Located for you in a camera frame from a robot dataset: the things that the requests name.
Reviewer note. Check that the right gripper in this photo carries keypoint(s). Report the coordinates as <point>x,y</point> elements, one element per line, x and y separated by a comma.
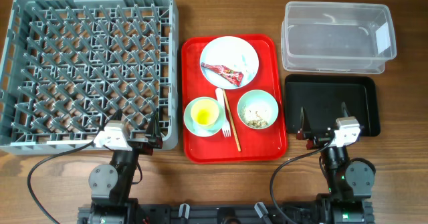
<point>305,133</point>

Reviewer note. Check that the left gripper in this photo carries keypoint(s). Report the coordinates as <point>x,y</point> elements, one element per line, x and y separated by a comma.
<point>153,139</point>

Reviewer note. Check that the light blue saucer bowl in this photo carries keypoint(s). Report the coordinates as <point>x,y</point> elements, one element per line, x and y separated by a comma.
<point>195,128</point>

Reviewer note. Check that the rice and peanut shells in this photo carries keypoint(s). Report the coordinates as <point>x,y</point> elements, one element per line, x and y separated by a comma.
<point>256,115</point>

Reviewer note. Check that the green bowl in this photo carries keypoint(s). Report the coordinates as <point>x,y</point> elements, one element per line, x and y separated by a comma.
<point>259,97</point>

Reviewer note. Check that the white plastic fork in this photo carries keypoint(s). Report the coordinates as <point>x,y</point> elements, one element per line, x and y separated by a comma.
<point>226,129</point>

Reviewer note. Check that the wooden chopstick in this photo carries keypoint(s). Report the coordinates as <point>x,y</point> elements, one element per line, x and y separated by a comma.
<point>231,121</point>

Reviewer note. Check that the red snack wrapper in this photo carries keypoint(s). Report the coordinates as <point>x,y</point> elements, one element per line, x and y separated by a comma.
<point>232,76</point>

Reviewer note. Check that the light blue plate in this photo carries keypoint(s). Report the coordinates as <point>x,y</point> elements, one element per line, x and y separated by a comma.
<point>234,53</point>

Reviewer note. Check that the yellow cup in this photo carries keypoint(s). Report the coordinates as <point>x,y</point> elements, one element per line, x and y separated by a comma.
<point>205,112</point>

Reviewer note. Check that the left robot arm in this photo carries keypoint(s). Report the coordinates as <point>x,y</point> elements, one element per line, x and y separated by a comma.
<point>111,183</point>

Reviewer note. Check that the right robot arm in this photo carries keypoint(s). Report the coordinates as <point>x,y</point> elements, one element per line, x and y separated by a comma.
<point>350,181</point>

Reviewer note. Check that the grey dishwasher rack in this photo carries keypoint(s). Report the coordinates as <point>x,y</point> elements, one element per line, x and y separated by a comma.
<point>68,65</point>

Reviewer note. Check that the black tray bin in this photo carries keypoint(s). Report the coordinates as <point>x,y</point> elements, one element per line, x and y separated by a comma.
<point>322,97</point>

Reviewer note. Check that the red serving tray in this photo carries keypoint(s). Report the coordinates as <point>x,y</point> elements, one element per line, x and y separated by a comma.
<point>265,144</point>

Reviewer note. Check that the clear plastic bin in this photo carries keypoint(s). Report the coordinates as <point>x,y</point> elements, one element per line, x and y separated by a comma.
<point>334,37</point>

